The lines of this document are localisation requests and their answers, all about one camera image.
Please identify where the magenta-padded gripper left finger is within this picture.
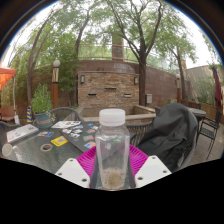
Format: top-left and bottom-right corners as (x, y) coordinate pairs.
(54, 145), (100, 190)

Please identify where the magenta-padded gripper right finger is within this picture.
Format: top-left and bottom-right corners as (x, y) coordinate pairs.
(128, 144), (173, 190)

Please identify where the clear bottle with white cap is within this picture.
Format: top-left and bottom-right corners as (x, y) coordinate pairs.
(94, 108), (131, 192)

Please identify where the yellow card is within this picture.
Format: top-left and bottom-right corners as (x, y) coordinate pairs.
(50, 135), (69, 148)

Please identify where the dark laptop with stickers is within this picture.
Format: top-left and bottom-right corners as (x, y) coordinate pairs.
(59, 121), (137, 154)

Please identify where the black jacket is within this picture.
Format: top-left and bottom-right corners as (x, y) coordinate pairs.
(137, 102), (199, 173)

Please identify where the grey chair holding jacket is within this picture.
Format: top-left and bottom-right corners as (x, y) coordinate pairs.
(125, 121), (198, 168)

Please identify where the small colourful sticker card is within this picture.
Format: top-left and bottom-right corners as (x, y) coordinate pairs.
(37, 130), (55, 138)

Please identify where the white sticker sheet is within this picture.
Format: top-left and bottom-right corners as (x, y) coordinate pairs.
(50, 120), (82, 130)

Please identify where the grey chair behind plant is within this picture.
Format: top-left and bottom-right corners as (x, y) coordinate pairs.
(33, 106), (84, 126)

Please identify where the silver laptop with stickers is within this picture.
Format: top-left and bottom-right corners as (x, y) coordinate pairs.
(6, 123), (40, 144)

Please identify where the black metal chair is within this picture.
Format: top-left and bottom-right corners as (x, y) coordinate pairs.
(196, 113), (223, 158)

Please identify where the yellow blue striped cone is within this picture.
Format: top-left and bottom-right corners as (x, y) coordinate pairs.
(26, 105), (33, 124)

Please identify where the small round dark table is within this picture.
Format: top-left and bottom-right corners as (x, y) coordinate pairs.
(188, 107), (208, 121)

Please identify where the potted green plant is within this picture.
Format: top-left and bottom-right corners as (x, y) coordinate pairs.
(31, 83), (54, 130)

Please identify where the empty grey mesh chair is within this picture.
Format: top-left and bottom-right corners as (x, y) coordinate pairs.
(0, 120), (22, 149)

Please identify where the wooden bench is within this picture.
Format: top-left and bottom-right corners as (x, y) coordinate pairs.
(0, 105), (16, 123)

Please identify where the forked tree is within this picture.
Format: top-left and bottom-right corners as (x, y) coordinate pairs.
(106, 0), (164, 107)

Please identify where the closed maroon umbrella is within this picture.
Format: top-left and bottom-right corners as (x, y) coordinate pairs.
(211, 64), (224, 113)

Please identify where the leaning tree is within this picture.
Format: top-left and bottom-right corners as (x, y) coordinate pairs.
(25, 6), (68, 111)

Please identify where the orange canopy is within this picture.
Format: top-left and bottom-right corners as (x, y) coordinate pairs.
(0, 67), (18, 93)

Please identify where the small tape ring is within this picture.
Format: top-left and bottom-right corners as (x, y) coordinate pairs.
(40, 143), (54, 152)

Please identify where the wooden lamp post with globe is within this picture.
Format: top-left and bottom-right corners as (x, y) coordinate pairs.
(51, 59), (62, 109)

